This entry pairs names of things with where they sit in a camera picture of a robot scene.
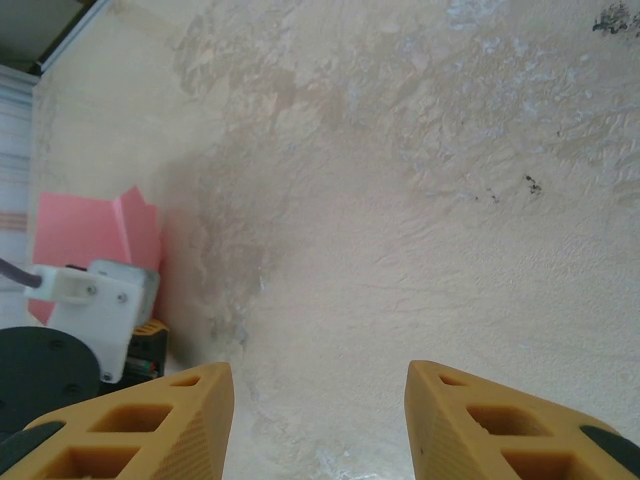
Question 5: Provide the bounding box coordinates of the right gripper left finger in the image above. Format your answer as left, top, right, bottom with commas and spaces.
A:
0, 362, 235, 480

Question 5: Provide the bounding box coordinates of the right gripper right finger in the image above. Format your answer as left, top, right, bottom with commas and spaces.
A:
404, 359, 640, 480

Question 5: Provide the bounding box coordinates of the pink cloth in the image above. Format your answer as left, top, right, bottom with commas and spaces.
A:
27, 184, 164, 326

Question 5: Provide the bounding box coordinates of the translucent striped side panel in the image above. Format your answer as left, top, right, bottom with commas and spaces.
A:
0, 62, 39, 326

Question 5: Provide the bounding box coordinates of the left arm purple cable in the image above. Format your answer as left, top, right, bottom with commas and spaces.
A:
0, 257, 39, 292

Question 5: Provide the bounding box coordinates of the long aluminium table edge rail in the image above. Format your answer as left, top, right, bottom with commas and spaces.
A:
34, 0, 115, 76

